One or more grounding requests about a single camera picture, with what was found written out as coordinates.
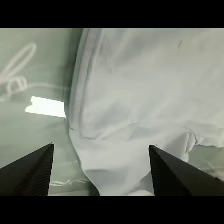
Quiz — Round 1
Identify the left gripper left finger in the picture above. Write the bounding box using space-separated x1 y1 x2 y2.
0 142 55 197

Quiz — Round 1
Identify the white shirt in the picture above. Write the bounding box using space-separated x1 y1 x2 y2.
66 28 224 197

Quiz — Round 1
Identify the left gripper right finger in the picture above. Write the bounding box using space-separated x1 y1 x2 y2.
148 144 224 197

